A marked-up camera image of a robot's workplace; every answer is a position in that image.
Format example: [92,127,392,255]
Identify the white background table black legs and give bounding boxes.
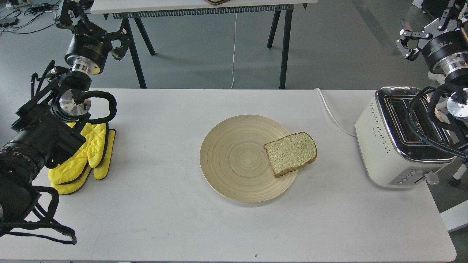
[91,0,317,89]

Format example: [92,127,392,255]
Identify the white toaster power cable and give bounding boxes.
[315,88,357,138]

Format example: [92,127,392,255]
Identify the slice of brown bread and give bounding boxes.
[263,132,318,178]

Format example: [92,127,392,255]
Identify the yellow oven mitt lower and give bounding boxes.
[49,128,116,195]

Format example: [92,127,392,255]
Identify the white hanging cable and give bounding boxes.
[230,13,238,90]

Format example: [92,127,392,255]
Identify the yellow oven mitt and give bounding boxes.
[48,122,109,185]
[49,128,116,195]

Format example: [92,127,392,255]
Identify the cream chrome toaster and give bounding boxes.
[355,87,455,189]

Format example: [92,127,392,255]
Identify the yellow oven mitt upper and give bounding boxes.
[48,122,109,185]

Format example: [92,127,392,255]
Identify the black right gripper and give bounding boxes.
[396,0,468,75]

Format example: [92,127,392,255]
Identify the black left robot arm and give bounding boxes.
[1,0,132,245]

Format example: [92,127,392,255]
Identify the round bamboo plate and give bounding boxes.
[200,115,298,203]

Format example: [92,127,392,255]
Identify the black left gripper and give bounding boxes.
[55,0,132,75]

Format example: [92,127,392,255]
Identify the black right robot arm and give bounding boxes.
[395,0,468,164]

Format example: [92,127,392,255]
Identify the floor cables and power strip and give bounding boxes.
[0,0,63,35]

